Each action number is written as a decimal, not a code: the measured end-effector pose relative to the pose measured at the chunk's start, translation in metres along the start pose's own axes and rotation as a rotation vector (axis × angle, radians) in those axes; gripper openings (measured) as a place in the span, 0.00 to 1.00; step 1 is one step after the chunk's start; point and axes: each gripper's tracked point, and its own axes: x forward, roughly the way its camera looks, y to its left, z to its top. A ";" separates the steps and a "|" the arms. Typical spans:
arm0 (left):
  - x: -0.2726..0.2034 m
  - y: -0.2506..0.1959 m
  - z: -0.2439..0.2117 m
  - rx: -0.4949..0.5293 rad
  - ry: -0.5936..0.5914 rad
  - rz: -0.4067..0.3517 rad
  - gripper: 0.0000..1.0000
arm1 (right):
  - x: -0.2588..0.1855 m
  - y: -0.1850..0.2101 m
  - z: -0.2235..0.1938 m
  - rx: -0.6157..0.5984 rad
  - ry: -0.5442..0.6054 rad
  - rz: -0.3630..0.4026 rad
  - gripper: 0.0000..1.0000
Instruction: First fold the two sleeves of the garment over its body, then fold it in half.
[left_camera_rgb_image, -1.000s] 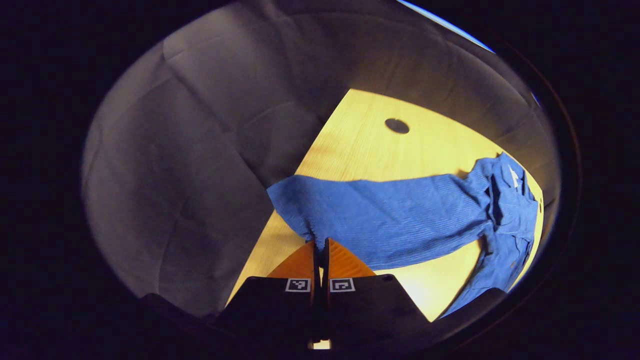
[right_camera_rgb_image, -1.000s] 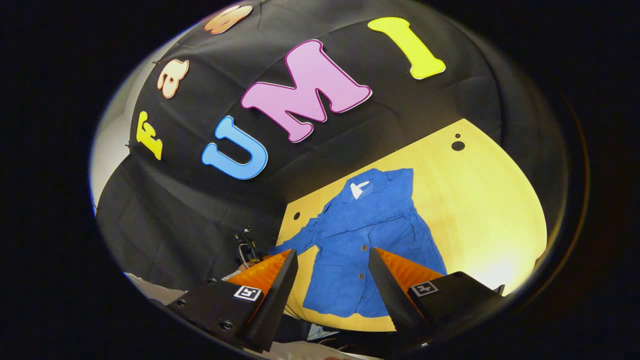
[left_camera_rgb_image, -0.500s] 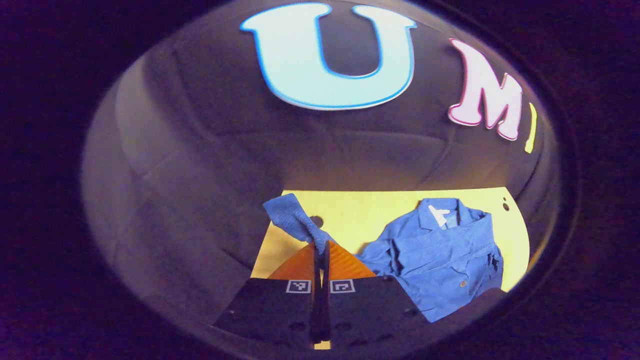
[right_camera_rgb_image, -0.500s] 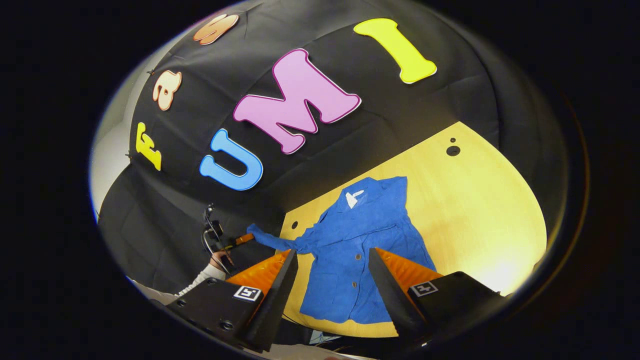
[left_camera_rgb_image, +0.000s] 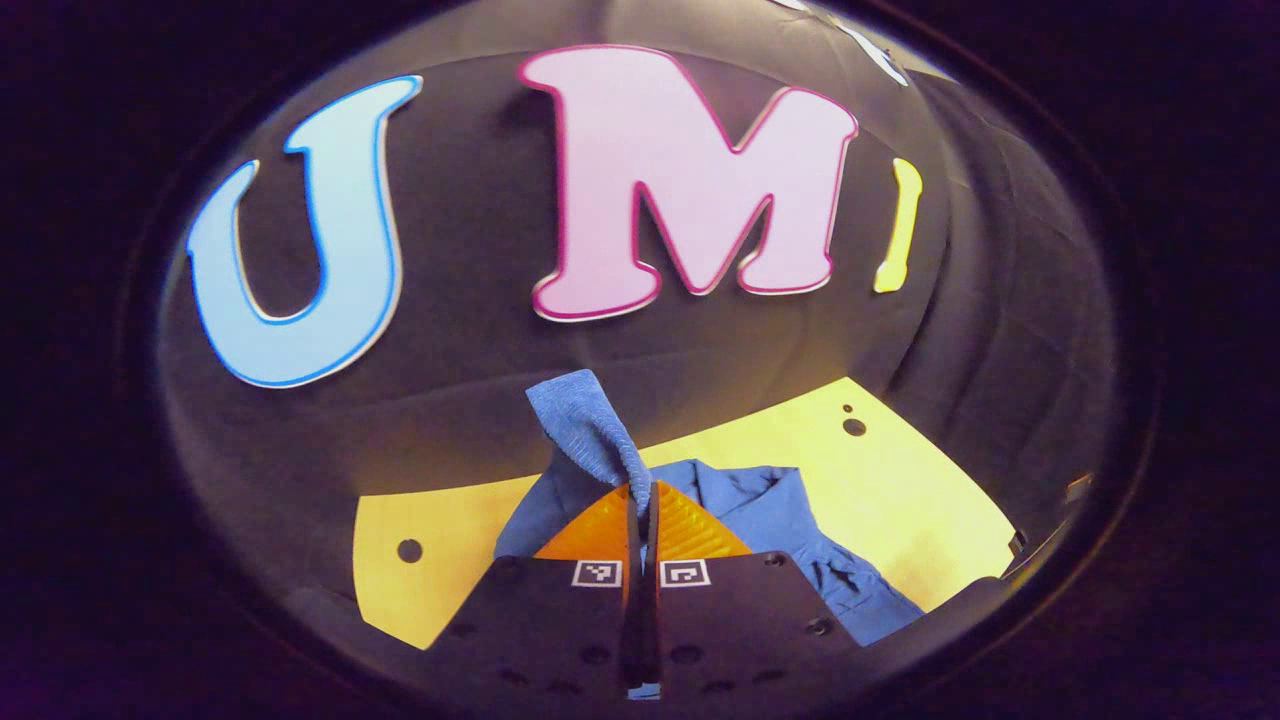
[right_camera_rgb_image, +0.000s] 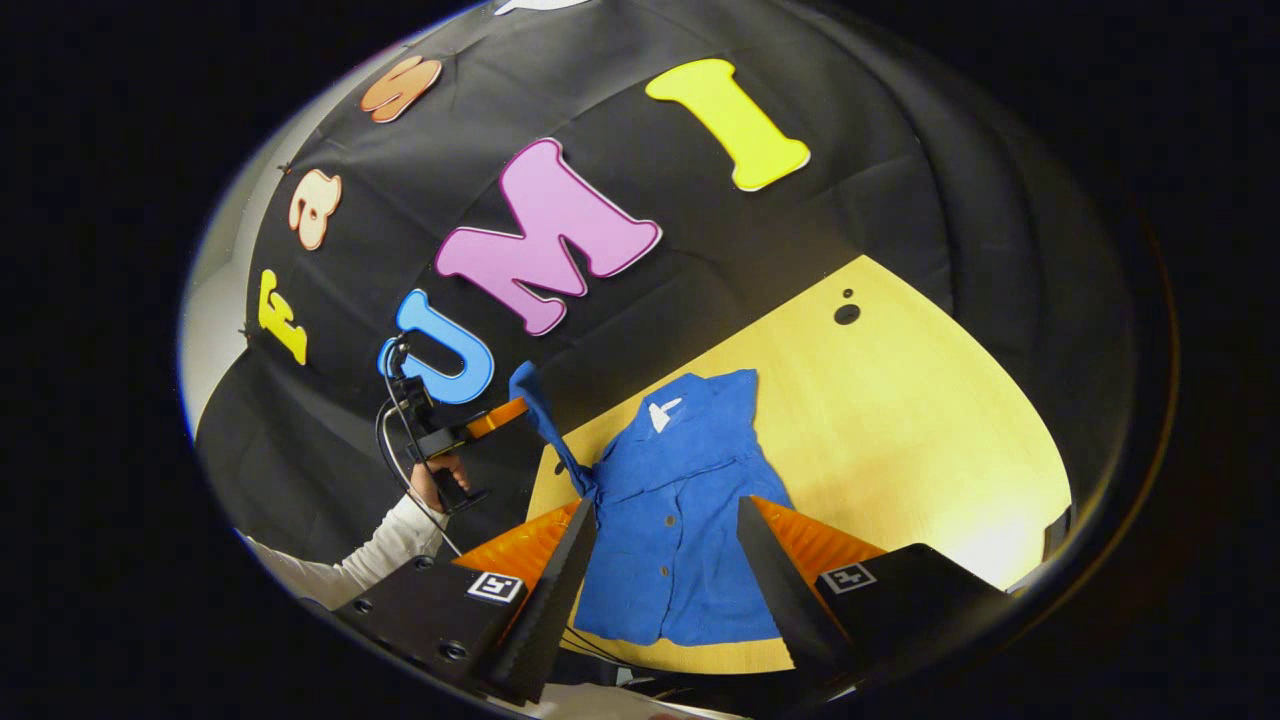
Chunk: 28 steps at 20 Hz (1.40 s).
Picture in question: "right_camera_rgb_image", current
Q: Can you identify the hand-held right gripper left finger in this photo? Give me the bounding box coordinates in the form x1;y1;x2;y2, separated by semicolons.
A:
335;497;599;706

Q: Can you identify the blue button-up shirt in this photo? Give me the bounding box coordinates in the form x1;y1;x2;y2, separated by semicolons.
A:
508;360;797;649

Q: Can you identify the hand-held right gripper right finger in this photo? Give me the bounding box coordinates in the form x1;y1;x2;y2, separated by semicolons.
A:
737;495;1016;693

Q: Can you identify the black backdrop cloth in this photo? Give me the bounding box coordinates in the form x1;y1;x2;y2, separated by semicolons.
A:
195;0;1141;601

